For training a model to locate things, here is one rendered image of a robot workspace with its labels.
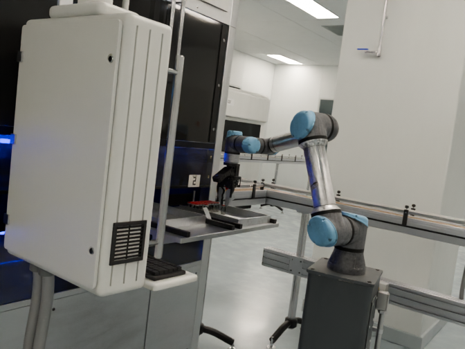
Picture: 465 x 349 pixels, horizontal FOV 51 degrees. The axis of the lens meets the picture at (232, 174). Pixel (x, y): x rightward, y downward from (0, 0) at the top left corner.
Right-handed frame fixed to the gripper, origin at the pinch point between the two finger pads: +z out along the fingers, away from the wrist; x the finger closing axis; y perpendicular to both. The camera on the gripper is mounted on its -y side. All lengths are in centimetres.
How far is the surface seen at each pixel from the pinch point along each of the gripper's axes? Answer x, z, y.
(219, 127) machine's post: 16.1, -36.0, 10.8
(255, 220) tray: -21.6, 3.3, -3.7
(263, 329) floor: 21, 93, 91
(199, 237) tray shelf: -24, 6, -46
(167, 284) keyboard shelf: -40, 14, -79
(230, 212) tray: 1.5, 4.7, 8.4
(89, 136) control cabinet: -30, -29, -105
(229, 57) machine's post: 16, -71, 12
